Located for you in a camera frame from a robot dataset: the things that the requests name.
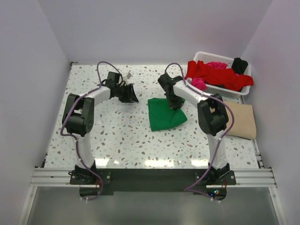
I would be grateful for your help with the aluminium frame rail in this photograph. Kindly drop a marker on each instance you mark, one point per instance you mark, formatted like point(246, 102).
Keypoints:
point(245, 178)

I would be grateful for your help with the red t shirt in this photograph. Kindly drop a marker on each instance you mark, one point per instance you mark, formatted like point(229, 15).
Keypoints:
point(224, 77)

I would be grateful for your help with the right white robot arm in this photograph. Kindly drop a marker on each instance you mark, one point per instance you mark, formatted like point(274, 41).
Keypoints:
point(212, 120)

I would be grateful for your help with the pink t shirt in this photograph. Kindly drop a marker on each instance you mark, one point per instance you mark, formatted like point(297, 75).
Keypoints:
point(199, 83)

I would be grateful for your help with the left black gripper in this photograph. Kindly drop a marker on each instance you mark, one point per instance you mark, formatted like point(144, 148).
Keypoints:
point(130, 96)

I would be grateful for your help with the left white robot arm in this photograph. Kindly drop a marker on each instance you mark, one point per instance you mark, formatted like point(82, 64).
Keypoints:
point(78, 117)

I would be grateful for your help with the black t shirt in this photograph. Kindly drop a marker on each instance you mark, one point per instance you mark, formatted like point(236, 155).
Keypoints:
point(239, 66)

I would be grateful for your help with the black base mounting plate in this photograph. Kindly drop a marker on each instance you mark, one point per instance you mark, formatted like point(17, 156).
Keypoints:
point(110, 181)

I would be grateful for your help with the green t shirt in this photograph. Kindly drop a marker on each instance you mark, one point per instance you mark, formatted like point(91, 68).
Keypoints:
point(162, 117)

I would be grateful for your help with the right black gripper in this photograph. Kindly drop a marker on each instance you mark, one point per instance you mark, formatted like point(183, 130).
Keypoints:
point(175, 105)

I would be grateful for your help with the white plastic laundry basket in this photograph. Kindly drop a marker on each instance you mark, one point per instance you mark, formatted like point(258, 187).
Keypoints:
point(209, 57)

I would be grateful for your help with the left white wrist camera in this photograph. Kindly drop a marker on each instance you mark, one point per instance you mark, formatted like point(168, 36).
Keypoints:
point(127, 77)

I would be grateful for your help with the folded beige t shirt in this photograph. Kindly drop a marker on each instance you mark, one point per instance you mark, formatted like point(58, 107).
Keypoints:
point(244, 122)

